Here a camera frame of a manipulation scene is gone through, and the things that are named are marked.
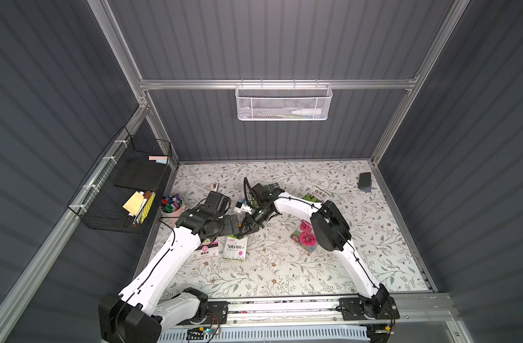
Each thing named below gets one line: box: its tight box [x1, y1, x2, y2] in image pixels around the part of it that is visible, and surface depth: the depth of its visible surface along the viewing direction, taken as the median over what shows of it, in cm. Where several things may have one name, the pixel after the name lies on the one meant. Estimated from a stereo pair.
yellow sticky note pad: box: [122, 190, 146, 216], surface depth 71 cm
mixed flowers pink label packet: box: [222, 234, 248, 261], surface depth 86 cm
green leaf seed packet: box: [302, 188, 331, 203], surface depth 107 cm
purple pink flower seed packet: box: [192, 240, 219, 261], surface depth 90 cm
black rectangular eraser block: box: [357, 172, 372, 193], surface depth 111 cm
